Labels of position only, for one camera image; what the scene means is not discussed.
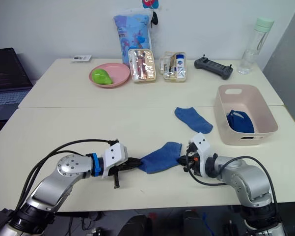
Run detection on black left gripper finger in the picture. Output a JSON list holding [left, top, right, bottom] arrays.
[[125, 158, 142, 171], [112, 168, 121, 190]]

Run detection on white blue-labelled bottle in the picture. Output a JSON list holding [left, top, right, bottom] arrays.
[[175, 54, 187, 79]]

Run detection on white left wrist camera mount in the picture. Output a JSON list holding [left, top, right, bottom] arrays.
[[102, 143, 129, 179]]

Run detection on black handheld controller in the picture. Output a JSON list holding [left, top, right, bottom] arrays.
[[194, 54, 234, 81]]

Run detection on folded blue sock pair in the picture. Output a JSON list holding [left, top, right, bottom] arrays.
[[226, 109, 255, 134]]

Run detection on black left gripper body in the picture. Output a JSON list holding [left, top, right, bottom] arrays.
[[107, 160, 130, 178]]

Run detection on pink round plate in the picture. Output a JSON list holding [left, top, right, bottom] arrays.
[[89, 62, 131, 89]]

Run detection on pink plastic container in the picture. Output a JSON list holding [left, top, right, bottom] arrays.
[[214, 84, 279, 146]]

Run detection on red and blue tag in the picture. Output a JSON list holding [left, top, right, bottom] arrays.
[[141, 0, 161, 9]]

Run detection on dark open laptop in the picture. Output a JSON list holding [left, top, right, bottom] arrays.
[[0, 47, 34, 121]]

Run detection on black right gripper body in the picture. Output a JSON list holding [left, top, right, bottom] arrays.
[[184, 142, 200, 177]]

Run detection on dark rounded shape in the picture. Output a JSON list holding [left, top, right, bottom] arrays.
[[118, 214, 153, 236], [182, 209, 207, 236]]

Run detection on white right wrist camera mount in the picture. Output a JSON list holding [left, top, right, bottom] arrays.
[[188, 132, 213, 178]]

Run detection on blue printed pillow bag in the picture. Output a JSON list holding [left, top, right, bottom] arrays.
[[112, 7, 153, 66]]

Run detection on blue ankle sock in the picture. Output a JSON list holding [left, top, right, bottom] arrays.
[[137, 141, 183, 175], [174, 106, 214, 134]]

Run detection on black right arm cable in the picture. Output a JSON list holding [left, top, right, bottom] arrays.
[[188, 155, 278, 207]]

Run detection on gray partition panel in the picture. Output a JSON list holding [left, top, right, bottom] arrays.
[[262, 0, 295, 136]]

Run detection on clear pouch with toiletries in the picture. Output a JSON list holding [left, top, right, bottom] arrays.
[[159, 51, 188, 83]]

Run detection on white small card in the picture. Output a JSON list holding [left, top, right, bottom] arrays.
[[71, 55, 92, 63]]

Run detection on black hanging strap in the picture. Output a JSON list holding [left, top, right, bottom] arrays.
[[150, 10, 160, 28]]

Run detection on clear bottle with green lid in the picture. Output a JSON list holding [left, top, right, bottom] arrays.
[[237, 17, 275, 75]]

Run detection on green pear-shaped toy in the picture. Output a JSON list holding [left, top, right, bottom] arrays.
[[91, 68, 113, 85]]

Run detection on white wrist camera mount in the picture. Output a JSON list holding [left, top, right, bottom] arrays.
[[102, 143, 129, 179], [188, 132, 213, 178]]

